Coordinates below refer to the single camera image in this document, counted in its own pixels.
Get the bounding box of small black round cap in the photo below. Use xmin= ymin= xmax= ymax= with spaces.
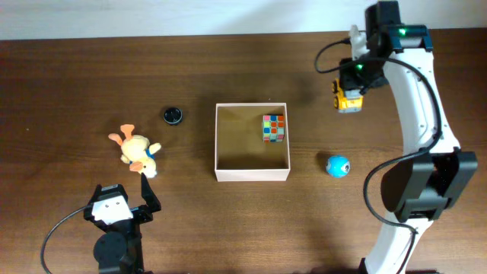
xmin=163 ymin=107 xmax=183 ymax=126

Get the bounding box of yellow and grey toy truck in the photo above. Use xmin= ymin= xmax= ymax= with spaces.
xmin=332 ymin=78 xmax=363 ymax=113

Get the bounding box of pink open cardboard box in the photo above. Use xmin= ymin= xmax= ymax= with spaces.
xmin=215 ymin=103 xmax=291 ymax=182

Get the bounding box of yellow plush duck toy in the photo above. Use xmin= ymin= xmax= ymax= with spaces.
xmin=108 ymin=124 xmax=162 ymax=178

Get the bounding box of blue toy ball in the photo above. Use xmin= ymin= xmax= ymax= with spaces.
xmin=326 ymin=155 xmax=350 ymax=178

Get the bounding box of colourful puzzle cube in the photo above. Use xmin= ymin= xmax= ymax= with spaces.
xmin=262 ymin=115 xmax=285 ymax=142

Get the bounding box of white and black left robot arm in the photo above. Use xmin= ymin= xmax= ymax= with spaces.
xmin=84 ymin=174 xmax=161 ymax=274

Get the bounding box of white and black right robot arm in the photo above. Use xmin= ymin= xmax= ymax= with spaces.
xmin=333 ymin=1 xmax=478 ymax=273

